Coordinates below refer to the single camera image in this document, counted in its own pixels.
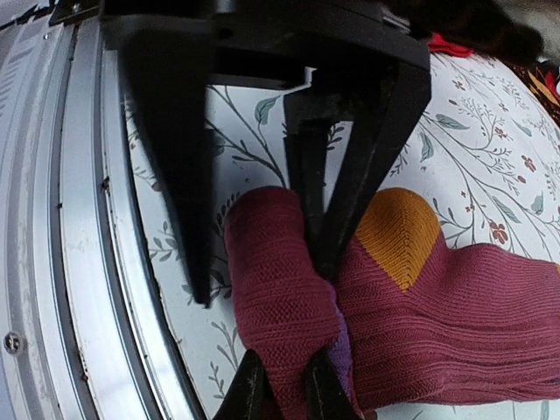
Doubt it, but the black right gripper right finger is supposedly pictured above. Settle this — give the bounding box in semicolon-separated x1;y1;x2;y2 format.
304;349;360;420

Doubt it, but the maroon striped sock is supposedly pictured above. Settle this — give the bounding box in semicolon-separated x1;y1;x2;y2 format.
225;187;559;419

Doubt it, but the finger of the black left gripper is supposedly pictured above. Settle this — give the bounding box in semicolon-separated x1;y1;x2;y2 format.
284;59;431;280
119;28;214;306

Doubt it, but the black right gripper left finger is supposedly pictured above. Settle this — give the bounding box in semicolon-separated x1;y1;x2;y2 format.
213;350;271;420

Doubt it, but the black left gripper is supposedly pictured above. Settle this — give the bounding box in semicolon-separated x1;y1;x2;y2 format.
99;1;430;73

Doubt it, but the black red argyle sock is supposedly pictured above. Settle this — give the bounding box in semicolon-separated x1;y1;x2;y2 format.
510;60;559;114

